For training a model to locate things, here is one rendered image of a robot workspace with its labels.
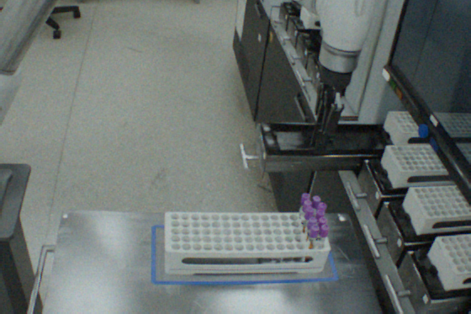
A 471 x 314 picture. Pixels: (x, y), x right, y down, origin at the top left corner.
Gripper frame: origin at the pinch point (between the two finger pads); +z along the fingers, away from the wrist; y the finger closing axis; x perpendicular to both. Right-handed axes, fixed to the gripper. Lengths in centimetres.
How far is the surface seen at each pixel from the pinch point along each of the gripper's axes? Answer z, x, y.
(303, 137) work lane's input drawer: 4.0, 2.2, 5.7
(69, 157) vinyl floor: 84, 79, 97
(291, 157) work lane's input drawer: 4.2, 7.1, -2.2
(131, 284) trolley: 3, 45, -40
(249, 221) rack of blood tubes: -3.7, 23.0, -30.8
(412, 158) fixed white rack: -1.5, -21.1, -10.2
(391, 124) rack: -0.8, -21.8, 5.3
